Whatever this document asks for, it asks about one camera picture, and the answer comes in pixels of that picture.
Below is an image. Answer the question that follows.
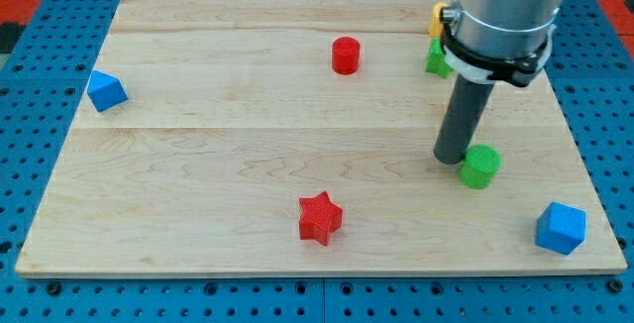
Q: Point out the blue cube block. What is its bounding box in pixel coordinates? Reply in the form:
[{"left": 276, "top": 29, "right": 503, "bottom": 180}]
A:
[{"left": 535, "top": 202, "right": 586, "bottom": 256}]

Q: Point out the green star block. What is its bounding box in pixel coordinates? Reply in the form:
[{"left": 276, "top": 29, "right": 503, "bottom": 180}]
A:
[{"left": 425, "top": 38, "right": 453, "bottom": 78}]

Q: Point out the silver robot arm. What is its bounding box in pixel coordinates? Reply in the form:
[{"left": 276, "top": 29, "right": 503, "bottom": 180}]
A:
[{"left": 440, "top": 0, "right": 563, "bottom": 59}]

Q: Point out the wooden board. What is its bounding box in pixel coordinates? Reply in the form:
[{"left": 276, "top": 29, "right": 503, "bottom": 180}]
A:
[{"left": 15, "top": 0, "right": 627, "bottom": 278}]

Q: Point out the red star block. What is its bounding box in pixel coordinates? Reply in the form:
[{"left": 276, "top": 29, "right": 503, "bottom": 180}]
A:
[{"left": 298, "top": 191, "right": 343, "bottom": 246}]

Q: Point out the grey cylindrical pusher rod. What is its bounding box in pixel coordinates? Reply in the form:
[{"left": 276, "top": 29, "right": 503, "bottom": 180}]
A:
[{"left": 433, "top": 75, "right": 494, "bottom": 164}]

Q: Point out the blue triangular prism block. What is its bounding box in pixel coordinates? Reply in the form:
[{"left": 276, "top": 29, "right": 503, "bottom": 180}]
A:
[{"left": 87, "top": 70, "right": 129, "bottom": 112}]

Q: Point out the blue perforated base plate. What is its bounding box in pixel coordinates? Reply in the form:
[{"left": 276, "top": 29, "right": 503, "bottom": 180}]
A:
[{"left": 1, "top": 0, "right": 633, "bottom": 322}]

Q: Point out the black and white mounting clamp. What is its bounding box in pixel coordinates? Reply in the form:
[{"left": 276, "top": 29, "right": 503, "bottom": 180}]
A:
[{"left": 439, "top": 6, "right": 556, "bottom": 88}]

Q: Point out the green cylinder block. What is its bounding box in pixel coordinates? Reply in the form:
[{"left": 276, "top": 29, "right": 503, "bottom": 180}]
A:
[{"left": 459, "top": 145, "right": 502, "bottom": 189}]

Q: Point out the red cylinder block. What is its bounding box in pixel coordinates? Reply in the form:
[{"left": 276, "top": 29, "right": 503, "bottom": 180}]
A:
[{"left": 331, "top": 37, "right": 361, "bottom": 75}]

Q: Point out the yellow block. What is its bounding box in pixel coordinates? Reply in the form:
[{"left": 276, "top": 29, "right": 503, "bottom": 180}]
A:
[{"left": 428, "top": 2, "right": 448, "bottom": 38}]

